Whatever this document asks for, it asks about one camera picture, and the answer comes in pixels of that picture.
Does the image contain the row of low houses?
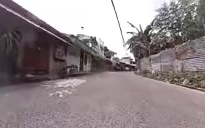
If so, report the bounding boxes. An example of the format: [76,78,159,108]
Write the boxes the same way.
[63,33,117,75]

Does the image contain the grey asphalt road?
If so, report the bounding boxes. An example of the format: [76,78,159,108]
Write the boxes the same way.
[0,70,205,128]

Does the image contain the row of trees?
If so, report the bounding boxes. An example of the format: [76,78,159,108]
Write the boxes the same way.
[124,0,205,61]

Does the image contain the dark house with red door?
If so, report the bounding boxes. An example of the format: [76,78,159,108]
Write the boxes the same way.
[0,0,74,84]

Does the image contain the grey corrugated fence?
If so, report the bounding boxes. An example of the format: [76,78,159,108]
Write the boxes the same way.
[138,33,205,74]

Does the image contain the weedy verge strip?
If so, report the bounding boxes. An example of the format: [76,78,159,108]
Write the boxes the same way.
[135,70,205,94]

